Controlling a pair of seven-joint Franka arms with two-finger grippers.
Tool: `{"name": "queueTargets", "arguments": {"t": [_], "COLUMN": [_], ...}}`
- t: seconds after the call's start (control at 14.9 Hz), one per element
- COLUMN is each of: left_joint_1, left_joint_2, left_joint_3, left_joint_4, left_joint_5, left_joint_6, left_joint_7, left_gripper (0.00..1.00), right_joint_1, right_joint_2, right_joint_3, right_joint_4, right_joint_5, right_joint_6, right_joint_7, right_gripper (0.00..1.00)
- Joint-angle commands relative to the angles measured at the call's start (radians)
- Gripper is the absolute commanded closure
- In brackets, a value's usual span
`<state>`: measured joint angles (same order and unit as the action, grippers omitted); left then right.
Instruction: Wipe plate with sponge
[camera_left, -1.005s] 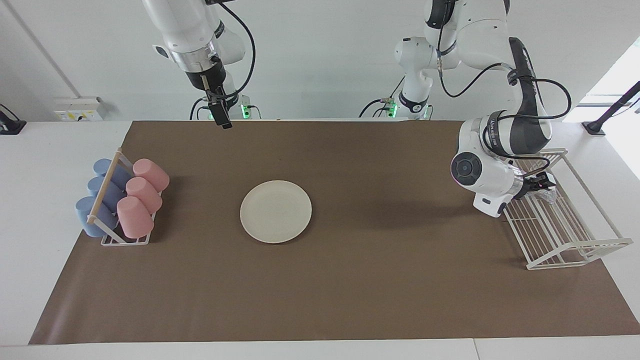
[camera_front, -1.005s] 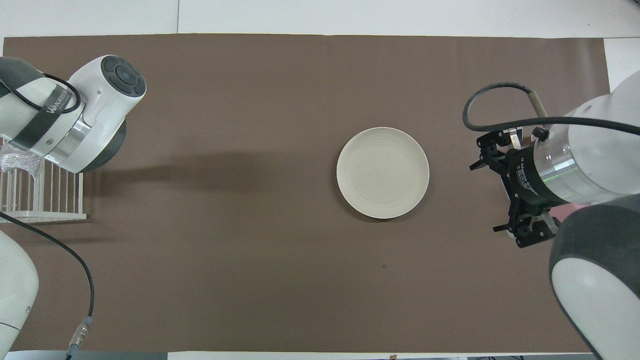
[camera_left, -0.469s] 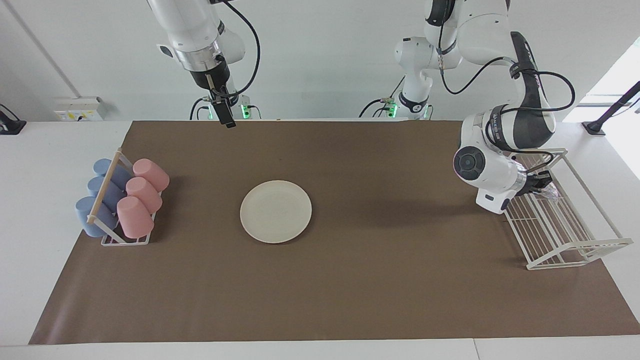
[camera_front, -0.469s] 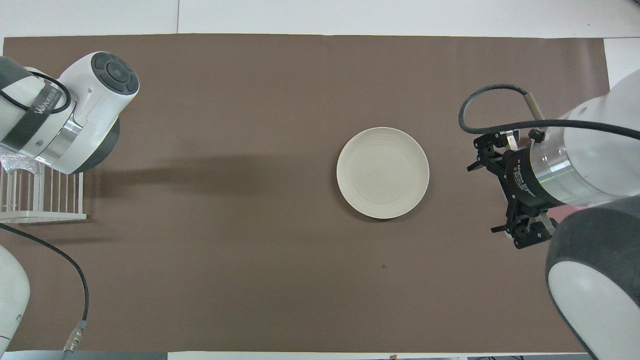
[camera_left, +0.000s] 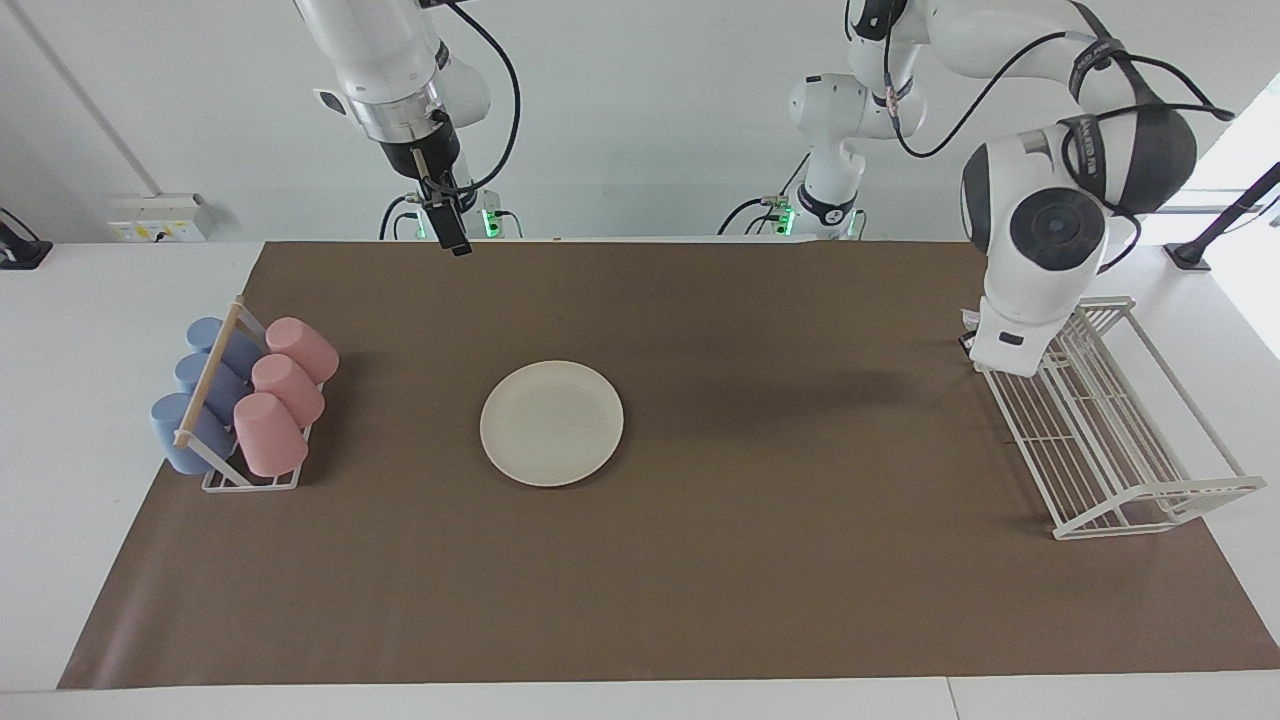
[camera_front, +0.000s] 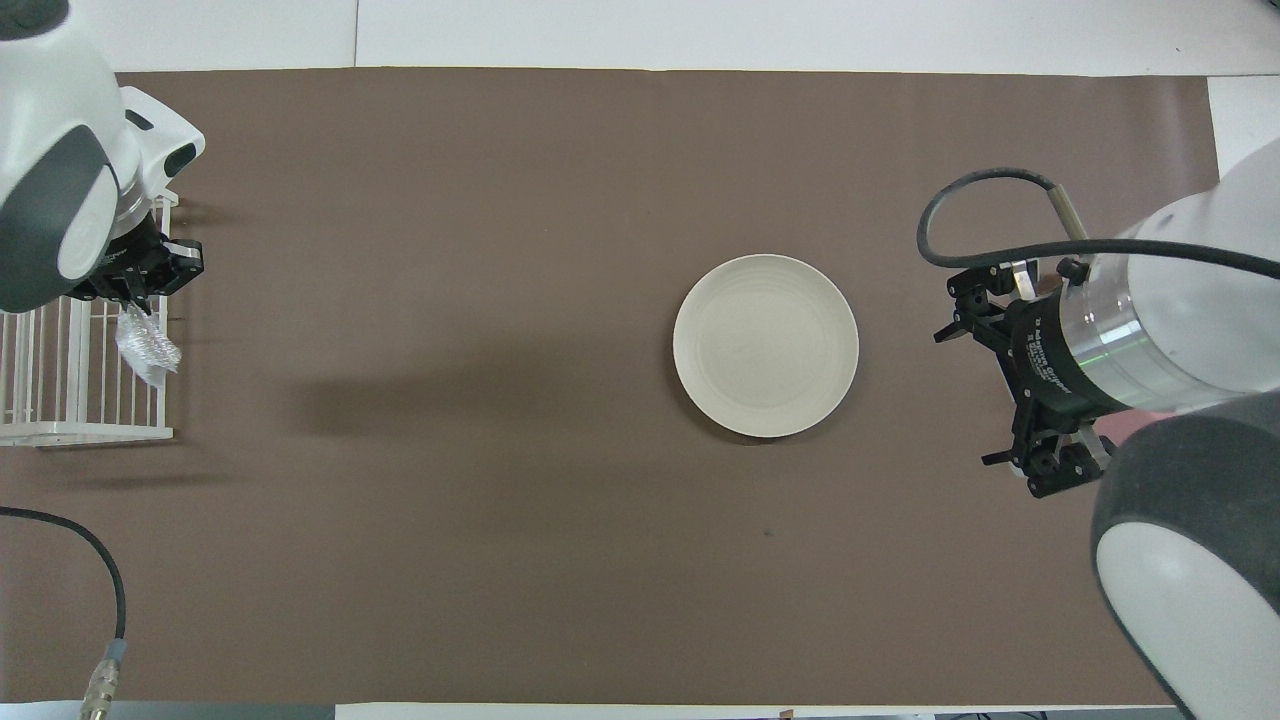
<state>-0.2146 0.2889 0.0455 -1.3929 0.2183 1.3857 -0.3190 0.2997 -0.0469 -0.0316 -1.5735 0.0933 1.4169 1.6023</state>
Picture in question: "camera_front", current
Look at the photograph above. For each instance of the brown table mat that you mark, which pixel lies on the brown table mat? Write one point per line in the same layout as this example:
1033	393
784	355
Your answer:
500	300

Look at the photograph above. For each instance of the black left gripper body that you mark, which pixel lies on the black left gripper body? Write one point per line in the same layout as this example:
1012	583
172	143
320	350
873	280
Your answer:
125	255

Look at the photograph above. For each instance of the cream round plate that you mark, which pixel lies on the cream round plate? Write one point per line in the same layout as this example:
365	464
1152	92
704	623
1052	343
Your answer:
766	346

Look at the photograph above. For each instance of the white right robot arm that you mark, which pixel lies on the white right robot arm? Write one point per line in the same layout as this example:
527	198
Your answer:
1200	300

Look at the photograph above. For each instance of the silver mesh scrub sponge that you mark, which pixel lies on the silver mesh scrub sponge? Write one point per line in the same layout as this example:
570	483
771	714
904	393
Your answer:
145	345

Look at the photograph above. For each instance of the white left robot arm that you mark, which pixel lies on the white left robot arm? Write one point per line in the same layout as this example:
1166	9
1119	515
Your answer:
50	120

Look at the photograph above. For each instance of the pink plastic cup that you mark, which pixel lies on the pink plastic cup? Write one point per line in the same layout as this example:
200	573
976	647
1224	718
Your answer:
1125	428

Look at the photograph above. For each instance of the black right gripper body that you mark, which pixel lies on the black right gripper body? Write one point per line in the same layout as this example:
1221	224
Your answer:
1050	365

